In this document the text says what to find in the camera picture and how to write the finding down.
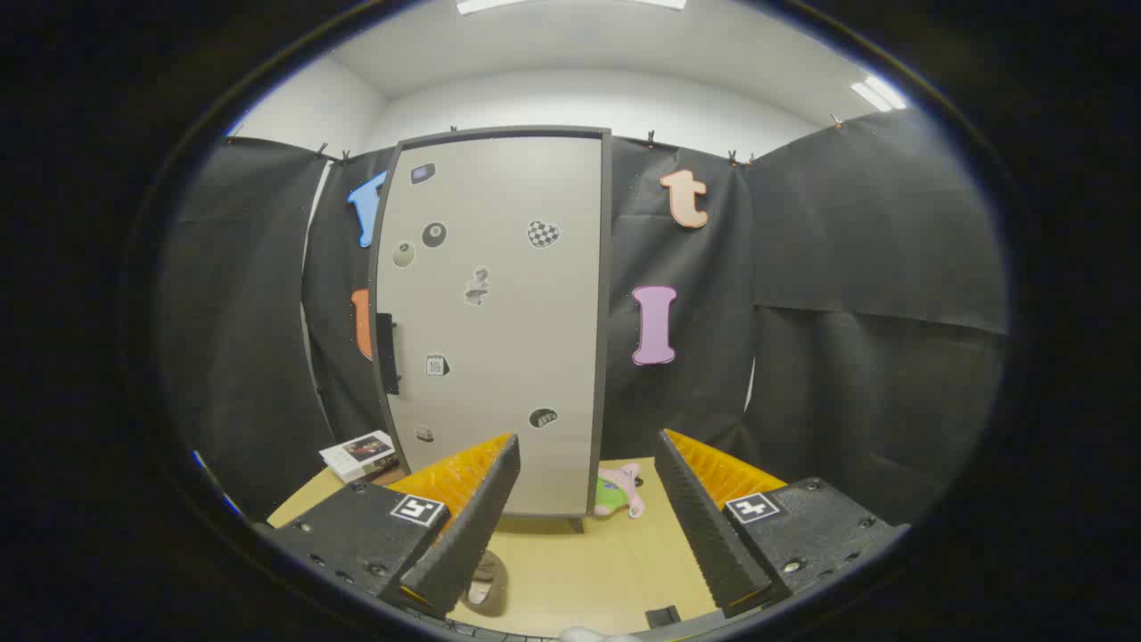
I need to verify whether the grey shoe cabinet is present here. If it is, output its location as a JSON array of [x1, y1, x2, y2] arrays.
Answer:
[[367, 125, 615, 534]]

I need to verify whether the brown fuzzy slipper shoe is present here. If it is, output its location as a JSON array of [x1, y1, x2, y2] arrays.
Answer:
[[464, 550, 510, 617]]

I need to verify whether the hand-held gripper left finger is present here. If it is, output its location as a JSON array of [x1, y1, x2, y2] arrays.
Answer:
[[263, 433, 522, 619]]

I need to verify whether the long ceiling light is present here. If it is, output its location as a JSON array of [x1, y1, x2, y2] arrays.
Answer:
[[850, 75, 907, 113], [457, 0, 688, 15]]

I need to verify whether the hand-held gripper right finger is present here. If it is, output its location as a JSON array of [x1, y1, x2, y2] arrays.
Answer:
[[654, 429, 911, 619]]

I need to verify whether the black backdrop cloth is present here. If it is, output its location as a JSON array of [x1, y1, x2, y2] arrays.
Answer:
[[156, 107, 1013, 529]]

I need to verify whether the white book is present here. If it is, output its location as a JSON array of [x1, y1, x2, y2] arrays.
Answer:
[[319, 431, 399, 483]]

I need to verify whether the pink and green plush toy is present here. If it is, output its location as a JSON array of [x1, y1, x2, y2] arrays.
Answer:
[[595, 462, 646, 520]]

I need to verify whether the black cabinet door handle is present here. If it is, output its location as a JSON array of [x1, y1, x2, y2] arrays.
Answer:
[[375, 312, 401, 396]]

